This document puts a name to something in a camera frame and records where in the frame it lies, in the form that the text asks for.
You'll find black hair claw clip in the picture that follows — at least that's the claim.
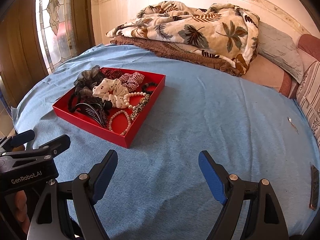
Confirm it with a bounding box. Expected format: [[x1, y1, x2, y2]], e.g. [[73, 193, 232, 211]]
[[72, 100, 113, 128]]

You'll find small pearl bracelet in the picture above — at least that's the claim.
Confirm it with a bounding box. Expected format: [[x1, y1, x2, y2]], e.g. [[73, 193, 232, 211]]
[[107, 109, 132, 136]]

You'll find white dotted scrunchie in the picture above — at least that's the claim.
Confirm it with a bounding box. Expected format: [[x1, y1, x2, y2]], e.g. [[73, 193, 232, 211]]
[[92, 78, 129, 109]]

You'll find large pearl bracelet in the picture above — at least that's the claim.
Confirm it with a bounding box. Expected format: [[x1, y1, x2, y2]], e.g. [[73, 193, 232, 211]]
[[122, 91, 148, 110]]

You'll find dark red polka scrunchie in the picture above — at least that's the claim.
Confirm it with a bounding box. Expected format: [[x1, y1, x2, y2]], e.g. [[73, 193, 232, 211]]
[[100, 67, 124, 80]]

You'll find gold leopard bracelet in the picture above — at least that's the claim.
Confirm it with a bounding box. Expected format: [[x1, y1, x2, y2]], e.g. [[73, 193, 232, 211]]
[[129, 93, 151, 122]]

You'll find red plaid scrunchie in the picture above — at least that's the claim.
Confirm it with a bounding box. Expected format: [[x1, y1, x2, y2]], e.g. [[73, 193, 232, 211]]
[[119, 72, 144, 92]]

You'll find black bead bracelet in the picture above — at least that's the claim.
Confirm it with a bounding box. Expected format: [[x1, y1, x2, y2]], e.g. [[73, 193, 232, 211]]
[[141, 82, 158, 95]]

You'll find person left hand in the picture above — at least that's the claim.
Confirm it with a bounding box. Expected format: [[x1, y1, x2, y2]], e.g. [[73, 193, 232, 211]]
[[6, 190, 30, 235]]

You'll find black smartphone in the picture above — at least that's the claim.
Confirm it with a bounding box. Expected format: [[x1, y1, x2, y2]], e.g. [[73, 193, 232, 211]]
[[309, 165, 319, 210]]

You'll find red tray box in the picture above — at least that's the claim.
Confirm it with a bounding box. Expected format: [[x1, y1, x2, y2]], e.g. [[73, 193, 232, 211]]
[[53, 70, 165, 148]]

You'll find blue bed cloth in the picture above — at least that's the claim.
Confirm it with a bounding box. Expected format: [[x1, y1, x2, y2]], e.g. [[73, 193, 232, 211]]
[[12, 44, 319, 239]]

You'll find striped floral pillow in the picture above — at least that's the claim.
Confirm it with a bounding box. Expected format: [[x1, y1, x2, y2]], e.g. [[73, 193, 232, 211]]
[[296, 61, 320, 148]]

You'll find pink quilted mattress cover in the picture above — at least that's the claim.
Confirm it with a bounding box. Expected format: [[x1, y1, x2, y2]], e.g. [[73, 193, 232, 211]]
[[242, 54, 292, 97]]

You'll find stained glass window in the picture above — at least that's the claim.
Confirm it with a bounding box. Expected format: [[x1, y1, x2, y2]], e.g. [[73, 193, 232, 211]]
[[35, 0, 77, 74]]

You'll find grey-blue pillow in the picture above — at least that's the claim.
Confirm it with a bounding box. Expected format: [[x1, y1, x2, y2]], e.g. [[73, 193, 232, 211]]
[[257, 22, 304, 84]]

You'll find floral leaf blanket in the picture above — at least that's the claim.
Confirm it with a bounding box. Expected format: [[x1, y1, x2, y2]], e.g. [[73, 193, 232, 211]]
[[106, 1, 260, 76]]

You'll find black hair tie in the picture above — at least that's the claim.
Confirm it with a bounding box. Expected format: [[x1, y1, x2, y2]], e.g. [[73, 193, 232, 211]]
[[68, 92, 81, 113]]

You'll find silver pendant necklace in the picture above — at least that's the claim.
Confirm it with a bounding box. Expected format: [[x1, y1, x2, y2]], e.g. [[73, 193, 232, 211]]
[[286, 116, 300, 135]]

